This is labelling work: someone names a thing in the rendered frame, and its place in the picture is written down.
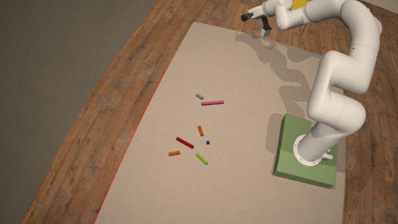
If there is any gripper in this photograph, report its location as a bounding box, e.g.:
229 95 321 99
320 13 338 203
241 5 268 22

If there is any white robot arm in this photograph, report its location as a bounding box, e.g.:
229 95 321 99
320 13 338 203
260 0 382 167

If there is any red rod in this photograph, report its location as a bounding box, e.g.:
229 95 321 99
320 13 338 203
176 137 194 149

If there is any lime green rod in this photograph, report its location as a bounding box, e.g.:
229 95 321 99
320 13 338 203
196 153 208 165

